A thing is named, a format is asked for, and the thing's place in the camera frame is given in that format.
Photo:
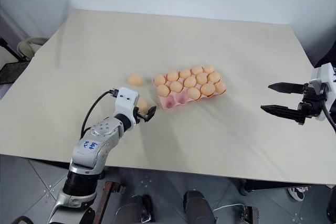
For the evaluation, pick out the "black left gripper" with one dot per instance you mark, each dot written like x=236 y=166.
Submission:
x=140 y=116

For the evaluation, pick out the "pink egg carton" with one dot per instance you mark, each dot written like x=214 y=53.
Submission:
x=178 y=100

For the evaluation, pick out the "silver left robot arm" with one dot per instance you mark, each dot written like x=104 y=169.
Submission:
x=89 y=153

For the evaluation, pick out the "black mesh basket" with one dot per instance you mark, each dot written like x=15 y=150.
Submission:
x=8 y=73

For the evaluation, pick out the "grey metal bracket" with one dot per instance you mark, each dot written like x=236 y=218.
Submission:
x=249 y=213

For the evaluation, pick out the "rusty metal bar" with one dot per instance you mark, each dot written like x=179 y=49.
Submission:
x=105 y=200

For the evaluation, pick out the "dark rounded shape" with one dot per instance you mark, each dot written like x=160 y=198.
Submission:
x=198 y=207

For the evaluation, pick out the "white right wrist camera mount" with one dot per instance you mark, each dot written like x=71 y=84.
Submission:
x=322 y=78

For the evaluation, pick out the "white and black sneaker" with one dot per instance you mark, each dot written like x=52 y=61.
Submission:
x=298 y=192

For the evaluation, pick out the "orange egg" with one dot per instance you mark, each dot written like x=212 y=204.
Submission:
x=159 y=79
x=194 y=93
x=176 y=86
x=197 y=70
x=172 y=76
x=163 y=90
x=135 y=79
x=208 y=89
x=202 y=78
x=185 y=73
x=209 y=69
x=220 y=86
x=143 y=105
x=189 y=81
x=214 y=77

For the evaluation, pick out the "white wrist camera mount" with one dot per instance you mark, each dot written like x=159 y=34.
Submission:
x=322 y=78
x=125 y=101

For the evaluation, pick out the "beige round chair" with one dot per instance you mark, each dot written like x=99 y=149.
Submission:
x=29 y=47

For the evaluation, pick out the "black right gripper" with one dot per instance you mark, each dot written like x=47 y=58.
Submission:
x=309 y=103

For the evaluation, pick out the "black metal stand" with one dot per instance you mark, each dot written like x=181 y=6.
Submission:
x=9 y=48

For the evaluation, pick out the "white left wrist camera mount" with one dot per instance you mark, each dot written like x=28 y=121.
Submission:
x=125 y=101

